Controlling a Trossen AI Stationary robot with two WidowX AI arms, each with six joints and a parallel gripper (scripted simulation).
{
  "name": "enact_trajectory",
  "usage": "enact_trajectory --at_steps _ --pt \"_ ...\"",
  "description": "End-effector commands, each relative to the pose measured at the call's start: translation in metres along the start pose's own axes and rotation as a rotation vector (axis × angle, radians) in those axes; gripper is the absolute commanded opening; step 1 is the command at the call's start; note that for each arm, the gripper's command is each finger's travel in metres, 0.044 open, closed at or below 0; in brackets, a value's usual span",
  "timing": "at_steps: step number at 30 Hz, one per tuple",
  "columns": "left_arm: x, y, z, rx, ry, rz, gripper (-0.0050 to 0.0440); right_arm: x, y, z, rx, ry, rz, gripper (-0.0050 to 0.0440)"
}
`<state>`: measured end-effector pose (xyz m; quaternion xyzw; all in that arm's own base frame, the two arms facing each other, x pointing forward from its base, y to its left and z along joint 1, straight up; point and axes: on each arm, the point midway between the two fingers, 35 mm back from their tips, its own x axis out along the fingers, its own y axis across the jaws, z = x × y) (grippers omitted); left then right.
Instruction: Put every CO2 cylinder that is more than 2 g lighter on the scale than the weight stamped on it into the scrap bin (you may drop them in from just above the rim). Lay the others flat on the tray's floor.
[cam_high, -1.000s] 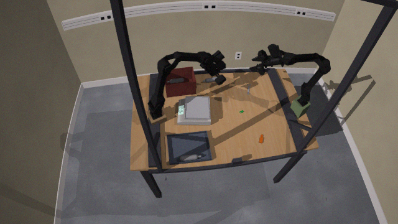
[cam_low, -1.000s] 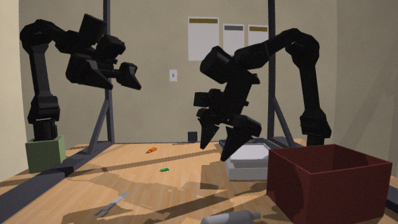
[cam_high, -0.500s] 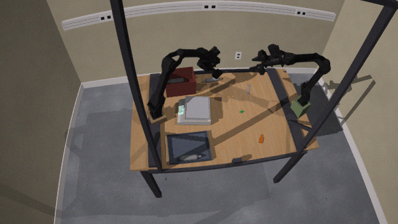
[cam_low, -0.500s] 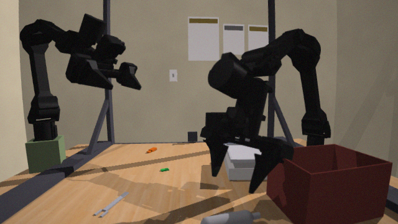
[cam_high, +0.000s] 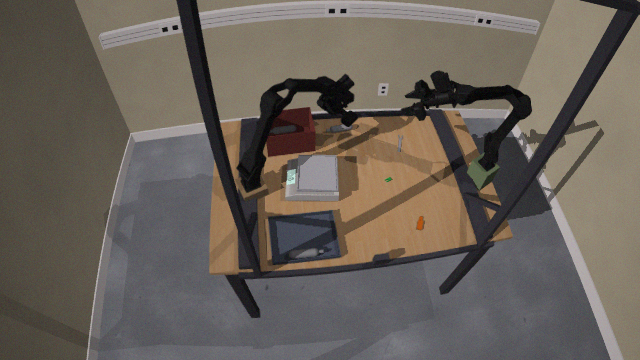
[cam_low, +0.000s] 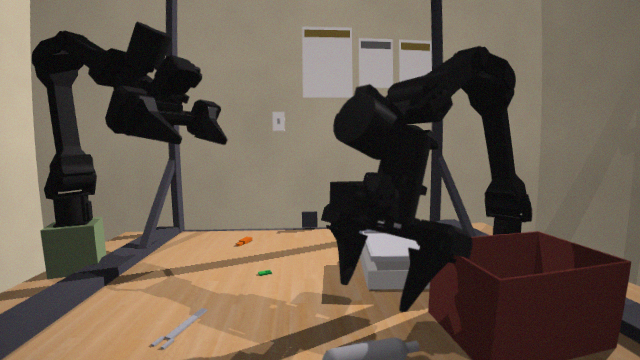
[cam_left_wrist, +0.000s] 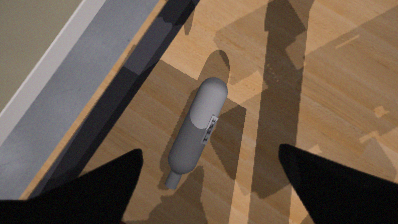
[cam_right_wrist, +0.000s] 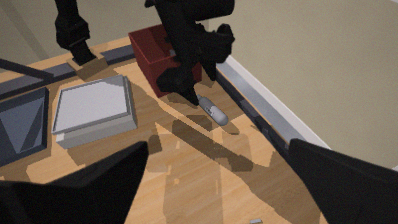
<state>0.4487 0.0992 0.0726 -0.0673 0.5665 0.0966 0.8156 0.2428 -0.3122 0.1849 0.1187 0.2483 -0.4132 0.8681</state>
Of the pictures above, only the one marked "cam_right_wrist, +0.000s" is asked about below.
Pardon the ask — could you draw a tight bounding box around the grey gas cylinder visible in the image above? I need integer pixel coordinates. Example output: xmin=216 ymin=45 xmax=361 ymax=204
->
xmin=197 ymin=94 xmax=228 ymax=126
xmin=169 ymin=49 xmax=176 ymax=56

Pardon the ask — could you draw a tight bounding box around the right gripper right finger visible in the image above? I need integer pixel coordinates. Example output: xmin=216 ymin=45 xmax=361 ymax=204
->
xmin=288 ymin=139 xmax=398 ymax=224

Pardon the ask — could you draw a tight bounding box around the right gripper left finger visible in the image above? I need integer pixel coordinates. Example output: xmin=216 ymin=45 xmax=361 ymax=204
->
xmin=0 ymin=141 xmax=149 ymax=224

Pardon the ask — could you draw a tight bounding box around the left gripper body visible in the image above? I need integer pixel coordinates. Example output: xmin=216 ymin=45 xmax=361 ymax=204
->
xmin=156 ymin=20 xmax=201 ymax=93

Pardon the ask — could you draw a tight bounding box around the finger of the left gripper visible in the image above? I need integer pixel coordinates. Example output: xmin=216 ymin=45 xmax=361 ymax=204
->
xmin=178 ymin=80 xmax=199 ymax=106
xmin=199 ymin=58 xmax=216 ymax=81

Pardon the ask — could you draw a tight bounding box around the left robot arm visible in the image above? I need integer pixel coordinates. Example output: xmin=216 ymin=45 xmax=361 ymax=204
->
xmin=55 ymin=0 xmax=235 ymax=66

